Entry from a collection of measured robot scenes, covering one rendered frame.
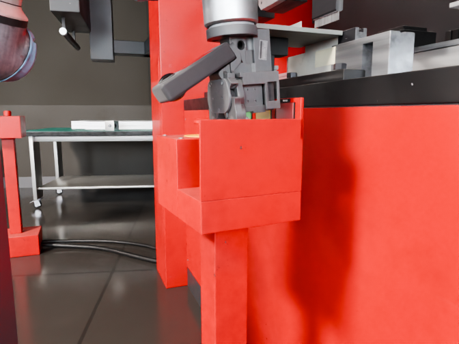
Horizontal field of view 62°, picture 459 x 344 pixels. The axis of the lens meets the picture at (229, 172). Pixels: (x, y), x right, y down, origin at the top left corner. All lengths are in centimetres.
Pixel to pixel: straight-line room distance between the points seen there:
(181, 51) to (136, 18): 279
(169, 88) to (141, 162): 396
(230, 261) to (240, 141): 21
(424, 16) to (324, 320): 106
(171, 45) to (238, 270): 127
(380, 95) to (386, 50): 20
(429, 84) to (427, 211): 17
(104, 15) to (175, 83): 180
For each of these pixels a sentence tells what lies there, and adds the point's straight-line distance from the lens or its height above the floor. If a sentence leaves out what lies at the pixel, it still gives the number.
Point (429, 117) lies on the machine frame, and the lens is 56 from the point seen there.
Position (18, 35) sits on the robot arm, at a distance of 84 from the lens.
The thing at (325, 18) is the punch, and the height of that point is 105.
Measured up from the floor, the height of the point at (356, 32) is 99.
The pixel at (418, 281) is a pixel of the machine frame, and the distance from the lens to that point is 61.
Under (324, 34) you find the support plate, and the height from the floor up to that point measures 99.
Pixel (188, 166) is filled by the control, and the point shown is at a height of 74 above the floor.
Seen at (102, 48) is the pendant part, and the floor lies 116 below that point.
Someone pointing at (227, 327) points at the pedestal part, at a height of 47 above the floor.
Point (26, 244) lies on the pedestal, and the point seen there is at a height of 7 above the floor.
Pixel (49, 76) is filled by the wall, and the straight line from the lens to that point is 463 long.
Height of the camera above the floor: 82
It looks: 9 degrees down
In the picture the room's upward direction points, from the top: straight up
